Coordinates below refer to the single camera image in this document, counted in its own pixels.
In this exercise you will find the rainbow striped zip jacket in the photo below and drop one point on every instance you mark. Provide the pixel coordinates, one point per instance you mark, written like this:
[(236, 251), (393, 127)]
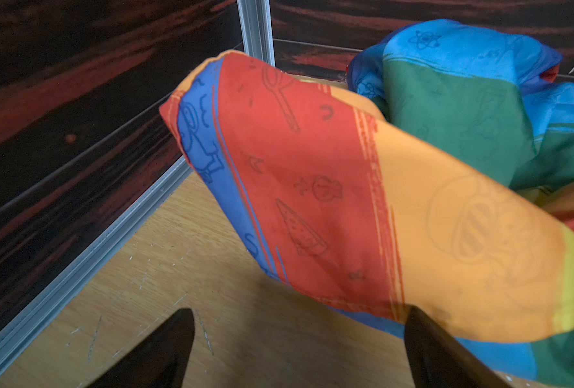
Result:
[(442, 178)]

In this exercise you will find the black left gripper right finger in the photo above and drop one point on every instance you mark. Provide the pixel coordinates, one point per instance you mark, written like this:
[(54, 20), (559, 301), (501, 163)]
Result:
[(436, 359)]

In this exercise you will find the aluminium frame post left corner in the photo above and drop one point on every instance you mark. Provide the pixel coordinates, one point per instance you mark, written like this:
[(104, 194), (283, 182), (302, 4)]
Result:
[(85, 157)]

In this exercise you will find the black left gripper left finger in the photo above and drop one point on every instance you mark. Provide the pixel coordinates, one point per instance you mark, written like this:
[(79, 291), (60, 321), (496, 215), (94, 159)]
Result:
[(160, 360)]

